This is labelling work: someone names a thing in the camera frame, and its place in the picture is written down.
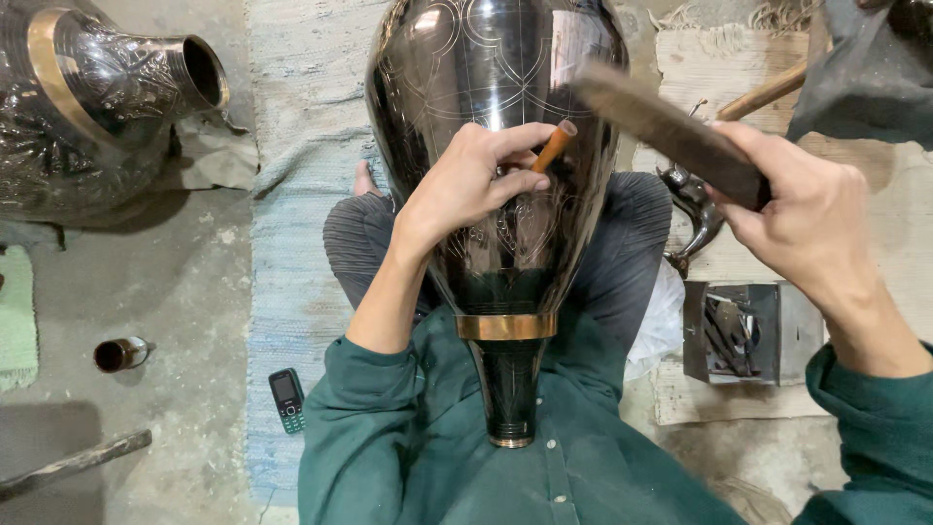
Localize person's right hand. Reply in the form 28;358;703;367
703;120;887;316

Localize person's left hand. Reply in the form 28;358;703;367
394;120;559;258

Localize orange-brown engraving chisel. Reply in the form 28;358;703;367
531;120;579;175

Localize brown wooden mallet bar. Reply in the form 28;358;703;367
570;64;774;213

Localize beige fringed mat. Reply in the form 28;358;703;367
631;6;933;427

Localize person's bare foot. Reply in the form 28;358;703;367
353;159;384;198

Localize person's grey trousers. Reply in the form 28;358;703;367
323;171;675;345

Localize grey metal tool tin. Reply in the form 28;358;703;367
682;280;826;387

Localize large black engraved metal vase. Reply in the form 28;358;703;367
364;0;631;449

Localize dark grey cloth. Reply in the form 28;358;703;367
786;0;933;152

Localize bundle of dark metal chisels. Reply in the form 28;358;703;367
703;286;763;379

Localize pale blue woven rug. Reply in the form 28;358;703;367
243;0;398;506

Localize white plastic bag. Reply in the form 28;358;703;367
624;261;687;382

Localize beige crumpled cloth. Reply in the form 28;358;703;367
143;115;260;195

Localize person's green shirt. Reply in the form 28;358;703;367
297;302;933;525

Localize green keypad mobile phone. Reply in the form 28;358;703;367
267;367;308;436

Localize small dark metal cup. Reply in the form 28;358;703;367
92;336;151;375

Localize embossed dark metal vase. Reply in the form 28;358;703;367
0;0;231;224

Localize green woven cloth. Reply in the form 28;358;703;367
0;244;39;392

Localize grey metal rod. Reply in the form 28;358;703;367
0;428;154;503

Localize curved dark metal vase handle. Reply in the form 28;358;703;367
655;163;727;280

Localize brown wooden stick handle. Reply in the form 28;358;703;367
716;60;810;123

